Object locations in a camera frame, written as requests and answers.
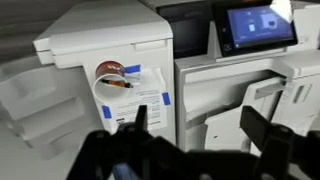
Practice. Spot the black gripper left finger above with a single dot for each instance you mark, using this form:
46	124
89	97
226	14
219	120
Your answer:
141	119

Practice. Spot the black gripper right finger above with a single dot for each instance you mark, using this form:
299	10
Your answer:
265	135

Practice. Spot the orange and black pen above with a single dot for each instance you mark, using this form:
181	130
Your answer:
117	83

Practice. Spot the blue tape strip left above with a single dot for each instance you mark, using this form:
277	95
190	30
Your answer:
106	112

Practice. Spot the blue tape strip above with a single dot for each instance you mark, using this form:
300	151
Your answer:
133	69
166	99
106	112

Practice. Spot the blue tape strip right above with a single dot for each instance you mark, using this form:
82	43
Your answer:
166	99

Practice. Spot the white paper notice sheet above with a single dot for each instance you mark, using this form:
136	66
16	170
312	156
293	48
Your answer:
148	91

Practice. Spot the blue tape strip top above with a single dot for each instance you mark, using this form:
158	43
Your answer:
133	69

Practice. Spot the red and white paper cup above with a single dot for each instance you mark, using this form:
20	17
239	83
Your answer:
109	70

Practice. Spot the white office printer copier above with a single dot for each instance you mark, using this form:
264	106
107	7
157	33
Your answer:
206	96

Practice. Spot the white finisher output tray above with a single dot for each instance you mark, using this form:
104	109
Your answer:
50	109

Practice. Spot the printer touchscreen control panel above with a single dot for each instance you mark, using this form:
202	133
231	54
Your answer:
250	26

